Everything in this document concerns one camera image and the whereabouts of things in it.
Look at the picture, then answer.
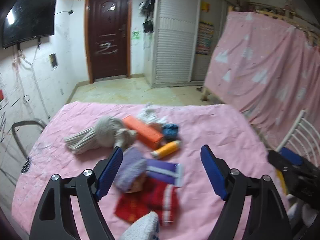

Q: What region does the white louvered wardrobe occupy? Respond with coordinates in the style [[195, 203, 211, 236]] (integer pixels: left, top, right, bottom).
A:
[[144, 0, 228, 88]]

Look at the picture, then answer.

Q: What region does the blue crumpled cloth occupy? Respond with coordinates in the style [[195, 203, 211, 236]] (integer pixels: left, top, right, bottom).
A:
[[162, 124, 179, 142]]

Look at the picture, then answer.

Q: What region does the yellow orange tube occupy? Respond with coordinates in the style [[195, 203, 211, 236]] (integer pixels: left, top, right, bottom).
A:
[[151, 140, 181, 159]]

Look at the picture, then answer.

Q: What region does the white gloved hand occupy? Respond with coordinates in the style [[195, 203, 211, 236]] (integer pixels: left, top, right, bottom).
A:
[[119, 211, 159, 240]]

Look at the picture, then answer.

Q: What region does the black hanging bag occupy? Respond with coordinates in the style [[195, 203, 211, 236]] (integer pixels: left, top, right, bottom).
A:
[[143, 20, 154, 33]]

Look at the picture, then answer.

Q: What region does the dark brown door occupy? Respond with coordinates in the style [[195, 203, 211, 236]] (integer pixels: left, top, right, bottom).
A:
[[84, 0, 132, 83]]

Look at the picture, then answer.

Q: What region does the colourful wall poster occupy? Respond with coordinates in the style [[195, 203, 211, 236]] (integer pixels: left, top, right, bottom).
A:
[[196, 21, 214, 55]]

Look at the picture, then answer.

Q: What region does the beige knit hat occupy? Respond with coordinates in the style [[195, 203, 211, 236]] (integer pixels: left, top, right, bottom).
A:
[[64, 116, 137, 155]]

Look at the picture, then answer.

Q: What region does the white crumpled tissue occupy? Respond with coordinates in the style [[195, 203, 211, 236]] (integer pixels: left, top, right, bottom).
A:
[[137, 103, 167, 131]]

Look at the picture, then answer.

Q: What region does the white metal chair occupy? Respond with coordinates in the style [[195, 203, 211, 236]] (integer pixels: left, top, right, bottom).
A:
[[276, 109, 320, 167]]

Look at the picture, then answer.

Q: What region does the pink bed sheet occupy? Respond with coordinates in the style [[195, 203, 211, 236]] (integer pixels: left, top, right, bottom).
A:
[[11, 101, 291, 240]]

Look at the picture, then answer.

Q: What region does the red knit garment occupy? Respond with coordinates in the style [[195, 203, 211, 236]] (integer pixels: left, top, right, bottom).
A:
[[114, 177, 179, 226]]

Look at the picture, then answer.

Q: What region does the orange box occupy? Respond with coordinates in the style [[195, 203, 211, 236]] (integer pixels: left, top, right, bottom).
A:
[[122, 115, 163, 150]]

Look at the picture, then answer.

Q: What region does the pink patterned bunk curtain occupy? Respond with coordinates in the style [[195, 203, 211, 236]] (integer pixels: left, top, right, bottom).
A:
[[204, 11, 319, 147]]

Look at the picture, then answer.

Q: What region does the purple knit sock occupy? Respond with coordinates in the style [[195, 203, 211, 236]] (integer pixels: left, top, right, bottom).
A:
[[114, 147, 147, 193]]

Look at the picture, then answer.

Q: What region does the black wall television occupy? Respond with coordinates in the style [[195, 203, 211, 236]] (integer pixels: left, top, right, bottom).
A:
[[2, 0, 56, 49]]

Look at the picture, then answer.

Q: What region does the grey metal chair frame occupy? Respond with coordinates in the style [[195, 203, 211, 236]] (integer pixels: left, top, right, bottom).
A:
[[11, 118, 47, 159]]

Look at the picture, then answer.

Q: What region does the purple striped sock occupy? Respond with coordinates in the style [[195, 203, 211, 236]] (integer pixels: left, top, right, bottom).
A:
[[146, 159, 184, 187]]

